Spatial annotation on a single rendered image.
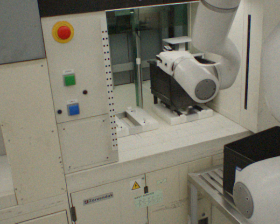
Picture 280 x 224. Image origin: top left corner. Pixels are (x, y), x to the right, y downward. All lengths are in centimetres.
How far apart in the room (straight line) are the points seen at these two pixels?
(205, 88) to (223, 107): 72
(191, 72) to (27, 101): 51
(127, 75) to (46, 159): 109
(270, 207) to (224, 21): 43
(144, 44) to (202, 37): 134
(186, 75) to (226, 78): 11
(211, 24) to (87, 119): 57
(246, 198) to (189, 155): 81
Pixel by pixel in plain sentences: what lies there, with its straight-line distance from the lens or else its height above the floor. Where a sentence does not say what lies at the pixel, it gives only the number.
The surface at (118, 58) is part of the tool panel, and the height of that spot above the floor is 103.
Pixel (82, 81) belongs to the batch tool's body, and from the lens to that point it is 120.
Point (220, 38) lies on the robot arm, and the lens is 91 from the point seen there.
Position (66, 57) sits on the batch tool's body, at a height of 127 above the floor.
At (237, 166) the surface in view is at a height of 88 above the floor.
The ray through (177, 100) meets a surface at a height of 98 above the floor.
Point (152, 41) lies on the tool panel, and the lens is 225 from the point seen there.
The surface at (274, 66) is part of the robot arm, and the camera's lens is 66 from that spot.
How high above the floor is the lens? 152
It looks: 21 degrees down
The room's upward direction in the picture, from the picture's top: 4 degrees counter-clockwise
